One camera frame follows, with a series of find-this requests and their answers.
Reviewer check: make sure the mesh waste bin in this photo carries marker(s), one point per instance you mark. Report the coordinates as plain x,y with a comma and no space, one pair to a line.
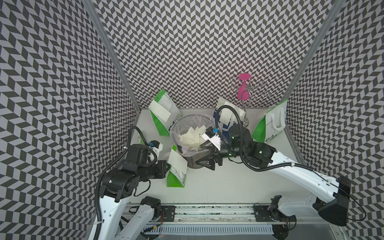
195,150

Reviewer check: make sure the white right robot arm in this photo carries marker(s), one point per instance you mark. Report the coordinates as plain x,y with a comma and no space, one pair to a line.
329,197

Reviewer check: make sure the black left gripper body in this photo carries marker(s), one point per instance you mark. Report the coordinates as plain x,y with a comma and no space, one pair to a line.
156,170

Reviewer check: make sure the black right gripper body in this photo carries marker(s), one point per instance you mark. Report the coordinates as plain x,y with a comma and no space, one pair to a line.
230,152

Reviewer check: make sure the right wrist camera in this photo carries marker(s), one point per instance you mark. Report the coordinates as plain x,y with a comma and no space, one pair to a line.
211,131

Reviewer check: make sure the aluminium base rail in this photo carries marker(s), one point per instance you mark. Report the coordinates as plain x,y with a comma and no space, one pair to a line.
235,220

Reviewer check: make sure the aluminium corner post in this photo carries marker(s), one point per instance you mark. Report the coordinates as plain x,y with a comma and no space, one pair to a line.
321,35
94,18

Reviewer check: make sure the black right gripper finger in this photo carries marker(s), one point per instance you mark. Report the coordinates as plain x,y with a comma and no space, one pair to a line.
210,162
209,149

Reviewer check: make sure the clear plastic bin liner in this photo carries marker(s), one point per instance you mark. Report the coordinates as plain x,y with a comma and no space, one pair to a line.
192,126

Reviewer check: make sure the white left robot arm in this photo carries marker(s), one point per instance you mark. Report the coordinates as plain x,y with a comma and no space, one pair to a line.
138,163

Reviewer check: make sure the green white bag back left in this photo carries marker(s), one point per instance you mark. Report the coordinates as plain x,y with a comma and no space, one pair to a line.
164,128

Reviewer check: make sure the green white bag front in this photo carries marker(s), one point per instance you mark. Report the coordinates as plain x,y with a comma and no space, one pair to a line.
174,181

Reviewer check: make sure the aluminium corner post right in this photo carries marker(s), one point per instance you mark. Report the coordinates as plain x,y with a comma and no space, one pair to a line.
321,35

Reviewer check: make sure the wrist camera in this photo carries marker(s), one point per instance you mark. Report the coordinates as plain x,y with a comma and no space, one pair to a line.
211,131
156,146

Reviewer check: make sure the green white bag right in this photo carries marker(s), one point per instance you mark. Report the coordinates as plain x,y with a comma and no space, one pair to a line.
271,124

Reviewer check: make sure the aluminium corner post left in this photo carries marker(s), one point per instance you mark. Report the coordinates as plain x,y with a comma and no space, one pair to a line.
94,18

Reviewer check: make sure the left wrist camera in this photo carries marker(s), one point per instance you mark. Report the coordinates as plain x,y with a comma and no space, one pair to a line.
156,146

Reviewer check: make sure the blue paper bag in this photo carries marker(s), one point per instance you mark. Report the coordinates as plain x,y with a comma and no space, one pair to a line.
226,126

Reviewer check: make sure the green white bag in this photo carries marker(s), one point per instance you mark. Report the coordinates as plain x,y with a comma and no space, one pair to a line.
174,181
271,124
164,128

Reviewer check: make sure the pink hourglass ornament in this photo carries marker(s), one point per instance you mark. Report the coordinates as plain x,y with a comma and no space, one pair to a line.
243,93

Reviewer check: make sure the pile of receipt scraps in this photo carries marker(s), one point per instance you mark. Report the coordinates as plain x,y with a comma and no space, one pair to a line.
193,137

